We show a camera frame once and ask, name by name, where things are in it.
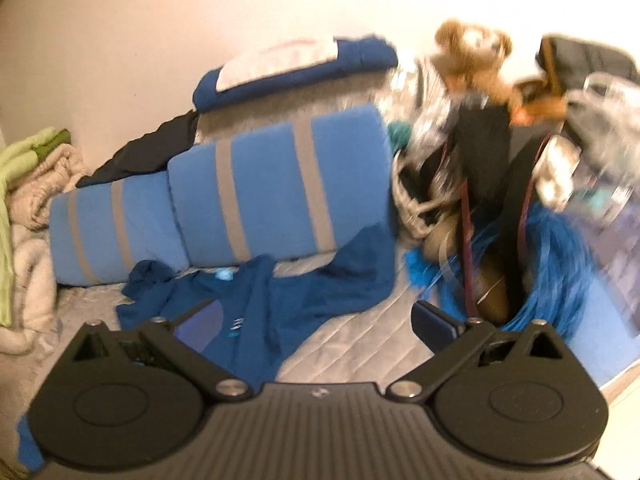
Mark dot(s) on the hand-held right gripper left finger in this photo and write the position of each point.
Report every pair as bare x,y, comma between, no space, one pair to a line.
200,325

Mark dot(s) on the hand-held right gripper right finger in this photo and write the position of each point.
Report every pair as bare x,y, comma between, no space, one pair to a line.
432,327

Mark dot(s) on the blue sweater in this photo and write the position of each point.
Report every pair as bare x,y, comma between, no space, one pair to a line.
300,290

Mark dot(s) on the tan rounded bag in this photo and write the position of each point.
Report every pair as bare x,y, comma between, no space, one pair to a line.
492,285

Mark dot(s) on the grey quilted bedspread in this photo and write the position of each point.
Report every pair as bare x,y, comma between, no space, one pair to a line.
350,330

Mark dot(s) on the blue grey-striped pillow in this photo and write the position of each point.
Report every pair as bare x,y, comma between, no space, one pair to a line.
145,220
270,180

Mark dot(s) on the blue tinsel bundle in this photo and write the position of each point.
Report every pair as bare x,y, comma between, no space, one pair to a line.
550,260

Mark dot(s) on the light blue mat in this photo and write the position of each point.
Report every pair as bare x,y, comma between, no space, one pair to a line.
605,340

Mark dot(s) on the white comforter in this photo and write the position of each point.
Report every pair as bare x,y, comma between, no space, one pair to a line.
30,285

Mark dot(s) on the dark cloth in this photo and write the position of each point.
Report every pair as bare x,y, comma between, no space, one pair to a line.
145,147

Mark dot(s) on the beige knit blanket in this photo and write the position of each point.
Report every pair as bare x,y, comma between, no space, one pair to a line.
50,185

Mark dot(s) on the shiny silver plastic wrap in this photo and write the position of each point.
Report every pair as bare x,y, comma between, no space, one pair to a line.
425,105

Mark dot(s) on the light green blanket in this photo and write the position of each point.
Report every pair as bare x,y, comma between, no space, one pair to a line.
15,160

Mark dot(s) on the folded blue garment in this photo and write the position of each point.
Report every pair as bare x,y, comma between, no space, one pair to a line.
300,77

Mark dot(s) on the clear plastic bag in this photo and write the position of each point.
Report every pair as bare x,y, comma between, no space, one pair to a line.
605,120

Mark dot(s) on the brown teddy bear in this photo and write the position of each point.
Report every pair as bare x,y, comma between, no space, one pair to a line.
470,55

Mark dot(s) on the white pink cloth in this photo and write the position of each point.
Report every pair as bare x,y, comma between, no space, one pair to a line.
280,60

